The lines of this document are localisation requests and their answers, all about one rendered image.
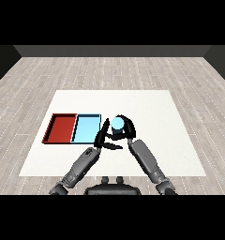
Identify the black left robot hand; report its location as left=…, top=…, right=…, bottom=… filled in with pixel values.
left=93, top=117, right=124, bottom=150

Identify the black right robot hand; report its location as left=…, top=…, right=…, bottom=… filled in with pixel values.
left=111, top=114, right=137, bottom=145

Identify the light blue shallow open box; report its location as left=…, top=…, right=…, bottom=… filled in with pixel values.
left=69, top=112, right=102, bottom=144

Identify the red shallow open box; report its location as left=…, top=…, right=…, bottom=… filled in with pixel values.
left=41, top=112, right=78, bottom=145

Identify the dark grey robot body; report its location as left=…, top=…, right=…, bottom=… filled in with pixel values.
left=83, top=176, right=142, bottom=196

